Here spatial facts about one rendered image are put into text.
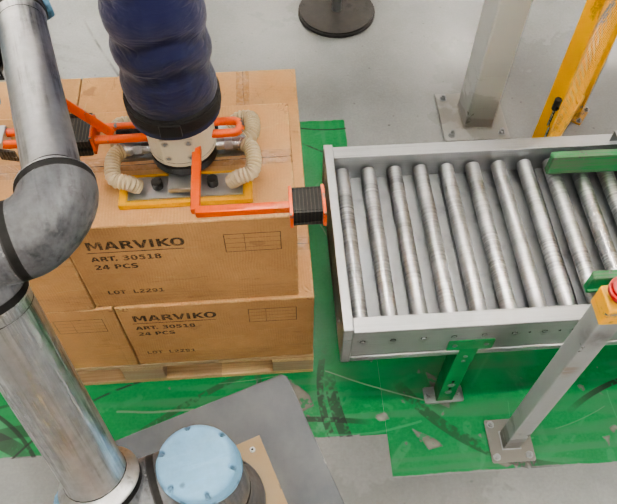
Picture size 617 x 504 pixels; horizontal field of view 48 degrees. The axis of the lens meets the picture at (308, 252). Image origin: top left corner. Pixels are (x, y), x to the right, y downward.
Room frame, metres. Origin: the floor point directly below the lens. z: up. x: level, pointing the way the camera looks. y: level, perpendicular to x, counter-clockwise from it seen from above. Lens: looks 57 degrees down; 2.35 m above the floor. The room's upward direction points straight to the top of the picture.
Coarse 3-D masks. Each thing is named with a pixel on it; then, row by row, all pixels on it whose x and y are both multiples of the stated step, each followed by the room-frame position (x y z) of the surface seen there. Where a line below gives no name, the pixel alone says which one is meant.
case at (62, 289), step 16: (0, 160) 1.21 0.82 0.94; (0, 176) 1.15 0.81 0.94; (0, 192) 1.10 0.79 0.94; (64, 272) 0.98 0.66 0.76; (32, 288) 0.97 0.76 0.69; (48, 288) 0.97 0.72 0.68; (64, 288) 0.97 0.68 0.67; (80, 288) 0.98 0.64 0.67; (48, 304) 0.97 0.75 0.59; (64, 304) 0.97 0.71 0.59; (80, 304) 0.98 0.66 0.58
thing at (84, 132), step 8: (72, 120) 1.22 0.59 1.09; (80, 120) 1.22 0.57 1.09; (80, 128) 1.19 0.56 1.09; (88, 128) 1.19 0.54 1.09; (80, 136) 1.16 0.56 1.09; (88, 136) 1.16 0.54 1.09; (80, 144) 1.14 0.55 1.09; (88, 144) 1.14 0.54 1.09; (96, 144) 1.16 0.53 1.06; (80, 152) 1.14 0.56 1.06; (88, 152) 1.14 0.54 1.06; (96, 152) 1.15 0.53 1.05
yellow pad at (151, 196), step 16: (144, 176) 1.14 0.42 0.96; (160, 176) 1.14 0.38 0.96; (208, 176) 1.12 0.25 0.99; (224, 176) 1.14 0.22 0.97; (128, 192) 1.09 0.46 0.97; (144, 192) 1.09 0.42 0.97; (160, 192) 1.09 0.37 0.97; (176, 192) 1.09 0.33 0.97; (208, 192) 1.09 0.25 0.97; (224, 192) 1.09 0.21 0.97; (240, 192) 1.09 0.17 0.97; (128, 208) 1.05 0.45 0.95; (144, 208) 1.05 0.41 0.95
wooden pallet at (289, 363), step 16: (80, 368) 0.97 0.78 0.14; (96, 368) 0.97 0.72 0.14; (112, 368) 0.97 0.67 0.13; (128, 368) 0.98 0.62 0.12; (144, 368) 0.98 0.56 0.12; (160, 368) 0.98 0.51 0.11; (176, 368) 1.02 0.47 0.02; (192, 368) 1.02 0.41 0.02; (208, 368) 1.02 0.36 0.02; (224, 368) 1.02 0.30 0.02; (240, 368) 1.02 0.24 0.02; (256, 368) 1.02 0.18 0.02; (272, 368) 1.03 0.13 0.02; (288, 368) 1.02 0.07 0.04; (304, 368) 1.02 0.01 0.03; (96, 384) 0.97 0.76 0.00
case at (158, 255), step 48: (288, 144) 1.27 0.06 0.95; (96, 240) 0.99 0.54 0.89; (144, 240) 1.00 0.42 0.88; (192, 240) 1.01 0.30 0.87; (240, 240) 1.02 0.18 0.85; (288, 240) 1.03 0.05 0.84; (96, 288) 0.99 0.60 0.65; (144, 288) 1.00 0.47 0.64; (192, 288) 1.01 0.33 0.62; (240, 288) 1.02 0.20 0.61; (288, 288) 1.03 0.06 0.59
